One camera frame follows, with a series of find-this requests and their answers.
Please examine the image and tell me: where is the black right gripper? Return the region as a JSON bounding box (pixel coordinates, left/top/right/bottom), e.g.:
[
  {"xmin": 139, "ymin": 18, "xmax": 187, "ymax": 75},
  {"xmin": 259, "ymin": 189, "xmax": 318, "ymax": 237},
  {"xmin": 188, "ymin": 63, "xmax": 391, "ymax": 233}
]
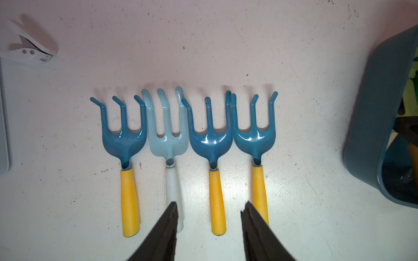
[{"xmin": 393, "ymin": 116, "xmax": 418, "ymax": 147}]

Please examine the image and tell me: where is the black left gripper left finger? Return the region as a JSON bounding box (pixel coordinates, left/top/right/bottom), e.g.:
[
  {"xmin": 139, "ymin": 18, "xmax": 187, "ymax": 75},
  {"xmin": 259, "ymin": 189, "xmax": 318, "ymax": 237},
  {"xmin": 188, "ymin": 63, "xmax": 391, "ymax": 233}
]
[{"xmin": 128, "ymin": 202, "xmax": 179, "ymax": 261}]

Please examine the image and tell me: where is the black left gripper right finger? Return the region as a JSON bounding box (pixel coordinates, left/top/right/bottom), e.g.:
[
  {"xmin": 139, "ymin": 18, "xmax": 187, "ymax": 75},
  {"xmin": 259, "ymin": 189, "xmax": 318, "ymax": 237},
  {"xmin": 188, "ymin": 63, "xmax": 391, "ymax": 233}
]
[{"xmin": 241, "ymin": 202, "xmax": 294, "ymax": 261}]

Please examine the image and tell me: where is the teal storage box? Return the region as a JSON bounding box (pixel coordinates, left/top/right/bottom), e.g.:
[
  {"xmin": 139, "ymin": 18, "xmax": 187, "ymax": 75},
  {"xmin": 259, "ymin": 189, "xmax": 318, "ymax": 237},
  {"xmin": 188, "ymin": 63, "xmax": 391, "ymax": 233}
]
[{"xmin": 343, "ymin": 26, "xmax": 418, "ymax": 208}]

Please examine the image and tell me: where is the light blue rake pale handle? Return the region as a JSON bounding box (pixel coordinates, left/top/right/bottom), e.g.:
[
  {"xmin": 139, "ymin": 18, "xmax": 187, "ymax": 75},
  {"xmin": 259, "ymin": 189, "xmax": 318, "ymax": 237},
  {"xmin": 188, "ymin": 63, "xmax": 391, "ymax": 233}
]
[{"xmin": 142, "ymin": 87, "xmax": 189, "ymax": 233}]

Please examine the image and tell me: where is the lime green hand tool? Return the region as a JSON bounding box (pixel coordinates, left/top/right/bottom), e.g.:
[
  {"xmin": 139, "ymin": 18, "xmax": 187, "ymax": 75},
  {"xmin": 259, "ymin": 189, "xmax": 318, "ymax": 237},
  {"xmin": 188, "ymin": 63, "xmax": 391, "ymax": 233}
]
[{"xmin": 398, "ymin": 50, "xmax": 418, "ymax": 116}]

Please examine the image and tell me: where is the grey flat case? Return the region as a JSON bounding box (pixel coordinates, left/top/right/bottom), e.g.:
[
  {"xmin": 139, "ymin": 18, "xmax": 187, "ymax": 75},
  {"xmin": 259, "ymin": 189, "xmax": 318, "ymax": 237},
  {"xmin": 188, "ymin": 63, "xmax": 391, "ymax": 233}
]
[{"xmin": 1, "ymin": 71, "xmax": 10, "ymax": 175}]

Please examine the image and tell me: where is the white plastic clip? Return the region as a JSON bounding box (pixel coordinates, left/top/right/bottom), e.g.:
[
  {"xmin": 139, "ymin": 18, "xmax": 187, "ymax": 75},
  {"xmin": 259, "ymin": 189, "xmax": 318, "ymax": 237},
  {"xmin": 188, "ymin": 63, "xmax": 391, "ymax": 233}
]
[{"xmin": 1, "ymin": 18, "xmax": 58, "ymax": 66}]

